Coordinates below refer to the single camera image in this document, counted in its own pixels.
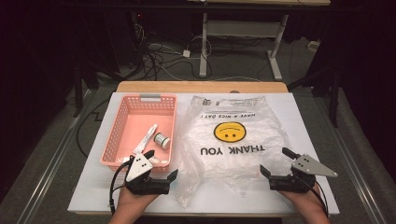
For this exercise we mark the white table board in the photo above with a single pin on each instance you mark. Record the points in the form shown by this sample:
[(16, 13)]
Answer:
[(93, 193)]

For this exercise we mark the wooden table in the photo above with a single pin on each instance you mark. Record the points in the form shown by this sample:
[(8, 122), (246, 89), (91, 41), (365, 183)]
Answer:
[(186, 86)]

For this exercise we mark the white squeeze tube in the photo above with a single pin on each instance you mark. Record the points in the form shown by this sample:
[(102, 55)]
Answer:
[(146, 138)]

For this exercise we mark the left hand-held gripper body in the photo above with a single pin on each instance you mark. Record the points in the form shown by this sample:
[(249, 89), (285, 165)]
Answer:
[(140, 168)]

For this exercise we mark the white power adapter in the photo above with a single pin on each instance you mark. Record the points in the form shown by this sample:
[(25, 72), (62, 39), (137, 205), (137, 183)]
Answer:
[(186, 53)]

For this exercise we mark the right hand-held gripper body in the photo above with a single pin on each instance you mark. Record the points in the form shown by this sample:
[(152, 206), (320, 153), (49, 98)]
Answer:
[(308, 168)]

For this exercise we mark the white power strip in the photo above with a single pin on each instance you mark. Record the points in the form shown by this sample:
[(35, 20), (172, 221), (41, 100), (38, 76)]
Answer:
[(313, 45)]

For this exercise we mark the pink perforated plastic basket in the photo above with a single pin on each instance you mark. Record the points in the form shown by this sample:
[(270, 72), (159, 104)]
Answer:
[(137, 123)]

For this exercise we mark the person's right hand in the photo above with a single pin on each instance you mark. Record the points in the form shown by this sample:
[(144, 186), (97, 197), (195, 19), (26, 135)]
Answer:
[(308, 202)]

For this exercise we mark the white metal desk frame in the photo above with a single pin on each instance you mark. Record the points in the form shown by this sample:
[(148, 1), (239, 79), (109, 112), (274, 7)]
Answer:
[(204, 46)]

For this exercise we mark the small white cap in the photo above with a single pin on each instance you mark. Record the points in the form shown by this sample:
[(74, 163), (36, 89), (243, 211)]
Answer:
[(164, 161)]

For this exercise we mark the black stand leg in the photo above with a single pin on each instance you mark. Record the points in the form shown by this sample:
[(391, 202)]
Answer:
[(77, 90), (334, 99)]

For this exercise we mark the clear smiley plastic bag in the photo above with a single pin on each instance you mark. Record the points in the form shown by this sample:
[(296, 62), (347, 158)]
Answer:
[(236, 165)]

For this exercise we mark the person's left hand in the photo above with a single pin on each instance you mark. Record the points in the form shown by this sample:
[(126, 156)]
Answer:
[(132, 203)]

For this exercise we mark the metal floor rail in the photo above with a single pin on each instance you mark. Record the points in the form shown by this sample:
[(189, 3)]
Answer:
[(358, 180), (49, 174)]

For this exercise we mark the small white dropper bottle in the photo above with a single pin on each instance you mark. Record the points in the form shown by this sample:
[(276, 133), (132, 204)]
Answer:
[(154, 160)]

